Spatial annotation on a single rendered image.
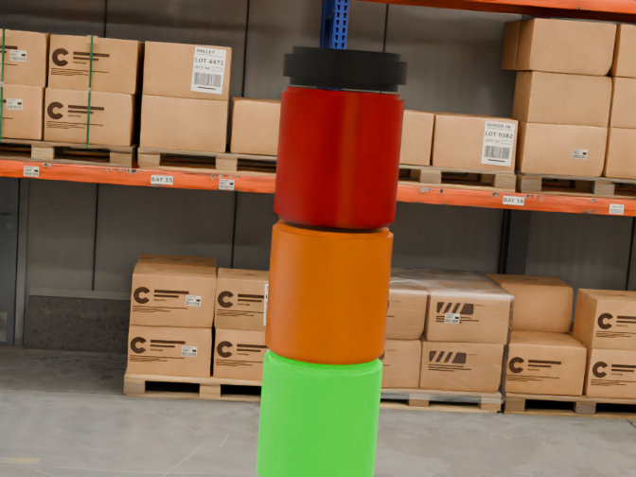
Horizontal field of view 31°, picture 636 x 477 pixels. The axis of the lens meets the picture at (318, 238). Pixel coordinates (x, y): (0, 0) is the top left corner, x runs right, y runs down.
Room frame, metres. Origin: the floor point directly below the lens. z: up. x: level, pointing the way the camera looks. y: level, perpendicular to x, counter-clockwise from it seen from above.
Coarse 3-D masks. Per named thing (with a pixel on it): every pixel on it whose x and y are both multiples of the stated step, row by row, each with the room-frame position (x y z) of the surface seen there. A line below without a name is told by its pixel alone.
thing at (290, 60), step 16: (304, 48) 0.46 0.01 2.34; (320, 48) 0.45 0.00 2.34; (336, 48) 0.45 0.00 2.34; (288, 64) 0.46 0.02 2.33; (304, 64) 0.45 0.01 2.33; (320, 64) 0.45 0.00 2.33; (336, 64) 0.45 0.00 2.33; (352, 64) 0.45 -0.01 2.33; (368, 64) 0.45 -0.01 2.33; (384, 64) 0.45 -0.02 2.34; (400, 64) 0.46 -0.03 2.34; (304, 80) 0.46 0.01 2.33; (320, 80) 0.45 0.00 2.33; (336, 80) 0.45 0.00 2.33; (352, 80) 0.45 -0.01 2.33; (368, 80) 0.45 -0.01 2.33; (384, 80) 0.45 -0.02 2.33; (400, 80) 0.46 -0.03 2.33
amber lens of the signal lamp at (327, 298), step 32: (288, 224) 0.46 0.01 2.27; (288, 256) 0.46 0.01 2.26; (320, 256) 0.45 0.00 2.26; (352, 256) 0.45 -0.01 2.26; (384, 256) 0.46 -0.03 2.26; (288, 288) 0.46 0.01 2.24; (320, 288) 0.45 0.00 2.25; (352, 288) 0.45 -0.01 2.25; (384, 288) 0.46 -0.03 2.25; (288, 320) 0.45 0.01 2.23; (320, 320) 0.45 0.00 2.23; (352, 320) 0.45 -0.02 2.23; (384, 320) 0.47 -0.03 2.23; (288, 352) 0.45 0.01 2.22; (320, 352) 0.45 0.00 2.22; (352, 352) 0.45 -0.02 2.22
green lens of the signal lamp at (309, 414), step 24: (264, 360) 0.47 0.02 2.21; (288, 360) 0.46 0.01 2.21; (264, 384) 0.47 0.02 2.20; (288, 384) 0.45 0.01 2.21; (312, 384) 0.45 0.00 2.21; (336, 384) 0.45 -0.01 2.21; (360, 384) 0.45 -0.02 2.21; (264, 408) 0.46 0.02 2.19; (288, 408) 0.45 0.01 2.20; (312, 408) 0.45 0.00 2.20; (336, 408) 0.45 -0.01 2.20; (360, 408) 0.45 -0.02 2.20; (264, 432) 0.46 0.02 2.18; (288, 432) 0.45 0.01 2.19; (312, 432) 0.45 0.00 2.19; (336, 432) 0.45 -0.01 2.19; (360, 432) 0.46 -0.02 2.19; (264, 456) 0.46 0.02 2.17; (288, 456) 0.45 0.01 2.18; (312, 456) 0.45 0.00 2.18; (336, 456) 0.45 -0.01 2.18; (360, 456) 0.46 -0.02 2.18
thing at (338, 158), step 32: (288, 96) 0.46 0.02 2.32; (320, 96) 0.45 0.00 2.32; (352, 96) 0.45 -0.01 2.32; (384, 96) 0.46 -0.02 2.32; (288, 128) 0.46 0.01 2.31; (320, 128) 0.45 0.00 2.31; (352, 128) 0.45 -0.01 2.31; (384, 128) 0.46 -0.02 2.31; (288, 160) 0.46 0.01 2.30; (320, 160) 0.45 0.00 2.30; (352, 160) 0.45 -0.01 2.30; (384, 160) 0.46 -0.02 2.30; (288, 192) 0.46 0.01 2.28; (320, 192) 0.45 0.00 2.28; (352, 192) 0.45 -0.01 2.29; (384, 192) 0.46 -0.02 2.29; (320, 224) 0.45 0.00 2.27; (352, 224) 0.45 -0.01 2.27; (384, 224) 0.46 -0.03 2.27
